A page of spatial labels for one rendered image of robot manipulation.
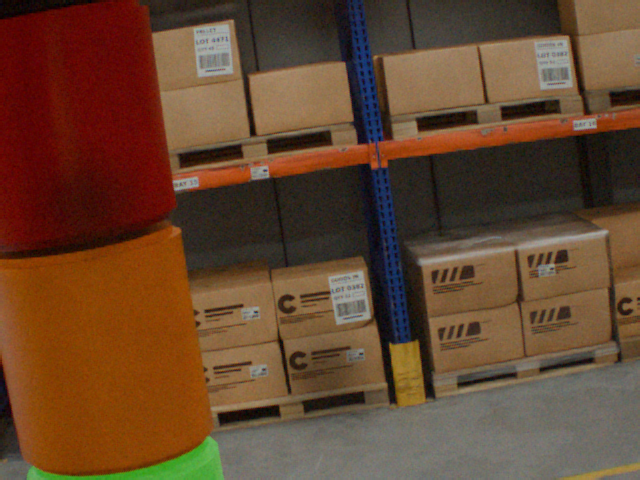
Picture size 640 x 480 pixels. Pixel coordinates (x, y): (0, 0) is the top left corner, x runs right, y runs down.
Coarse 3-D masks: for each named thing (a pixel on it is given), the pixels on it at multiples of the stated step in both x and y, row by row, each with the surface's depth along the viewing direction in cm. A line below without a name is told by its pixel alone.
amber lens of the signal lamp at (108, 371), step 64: (0, 256) 30; (64, 256) 29; (128, 256) 29; (0, 320) 30; (64, 320) 29; (128, 320) 29; (192, 320) 31; (64, 384) 29; (128, 384) 29; (192, 384) 31; (64, 448) 30; (128, 448) 30; (192, 448) 31
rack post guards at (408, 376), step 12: (396, 348) 787; (408, 348) 788; (396, 360) 789; (408, 360) 789; (420, 360) 792; (396, 372) 790; (408, 372) 790; (420, 372) 792; (396, 384) 793; (408, 384) 791; (420, 384) 792; (396, 396) 794; (408, 396) 792; (420, 396) 793
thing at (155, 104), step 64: (128, 0) 30; (0, 64) 28; (64, 64) 28; (128, 64) 29; (0, 128) 28; (64, 128) 28; (128, 128) 29; (0, 192) 29; (64, 192) 29; (128, 192) 29
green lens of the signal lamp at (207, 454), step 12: (204, 444) 32; (216, 444) 32; (180, 456) 31; (192, 456) 31; (204, 456) 31; (216, 456) 32; (36, 468) 32; (144, 468) 31; (156, 468) 30; (168, 468) 30; (180, 468) 31; (192, 468) 31; (204, 468) 31; (216, 468) 32
